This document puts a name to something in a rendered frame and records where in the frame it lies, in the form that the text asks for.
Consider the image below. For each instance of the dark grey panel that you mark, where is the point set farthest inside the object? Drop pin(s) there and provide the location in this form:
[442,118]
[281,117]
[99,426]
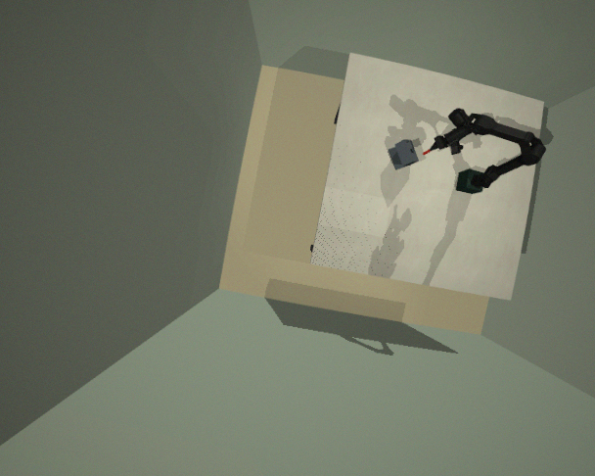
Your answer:
[403,154]

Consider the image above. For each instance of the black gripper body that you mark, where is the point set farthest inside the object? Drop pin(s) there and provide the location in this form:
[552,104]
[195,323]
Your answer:
[441,141]

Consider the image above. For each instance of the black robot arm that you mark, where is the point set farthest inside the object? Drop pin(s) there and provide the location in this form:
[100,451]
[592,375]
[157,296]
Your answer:
[530,154]

